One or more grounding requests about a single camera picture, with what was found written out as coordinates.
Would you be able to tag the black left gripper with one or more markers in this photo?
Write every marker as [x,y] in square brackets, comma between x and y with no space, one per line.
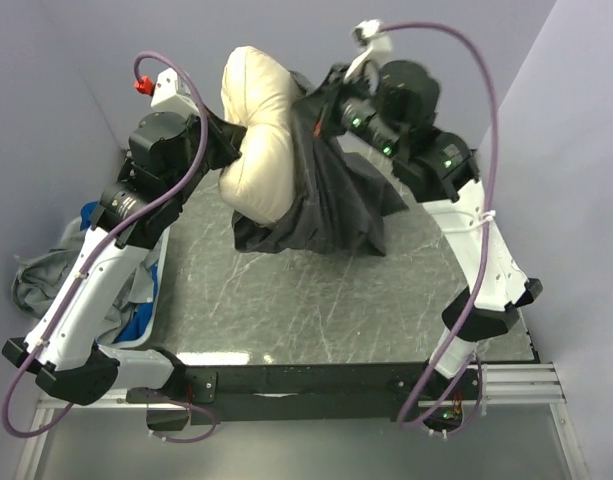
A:
[228,137]

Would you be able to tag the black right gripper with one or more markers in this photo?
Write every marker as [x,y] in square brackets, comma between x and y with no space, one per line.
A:
[333,89]

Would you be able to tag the dark grey checked pillowcase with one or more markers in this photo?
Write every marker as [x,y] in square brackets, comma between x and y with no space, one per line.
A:
[340,202]

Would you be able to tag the cream white pillow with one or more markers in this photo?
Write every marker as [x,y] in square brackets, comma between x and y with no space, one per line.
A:
[257,93]

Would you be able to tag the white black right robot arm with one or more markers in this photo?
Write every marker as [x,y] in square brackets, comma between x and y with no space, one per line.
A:
[449,187]

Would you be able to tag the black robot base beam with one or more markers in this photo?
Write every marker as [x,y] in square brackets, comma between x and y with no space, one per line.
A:
[293,392]

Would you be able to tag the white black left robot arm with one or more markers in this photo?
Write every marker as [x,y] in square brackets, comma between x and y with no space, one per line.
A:
[62,350]

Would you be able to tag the blue garment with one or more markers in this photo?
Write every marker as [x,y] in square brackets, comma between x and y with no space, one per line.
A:
[133,307]

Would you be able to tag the grey button shirt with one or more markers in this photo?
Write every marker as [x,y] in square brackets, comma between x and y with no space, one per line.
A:
[37,281]

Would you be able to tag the white plastic laundry basket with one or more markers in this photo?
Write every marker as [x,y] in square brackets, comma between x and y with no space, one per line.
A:
[163,242]

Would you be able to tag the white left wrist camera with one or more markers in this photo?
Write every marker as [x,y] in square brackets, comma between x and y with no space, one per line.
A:
[168,93]

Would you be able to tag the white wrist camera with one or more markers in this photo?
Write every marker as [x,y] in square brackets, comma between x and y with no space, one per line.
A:
[374,48]
[168,93]

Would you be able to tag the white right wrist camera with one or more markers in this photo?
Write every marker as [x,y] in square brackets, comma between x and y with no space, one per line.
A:
[374,48]

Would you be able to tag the aluminium frame rail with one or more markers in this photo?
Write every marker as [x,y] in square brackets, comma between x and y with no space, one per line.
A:
[482,387]

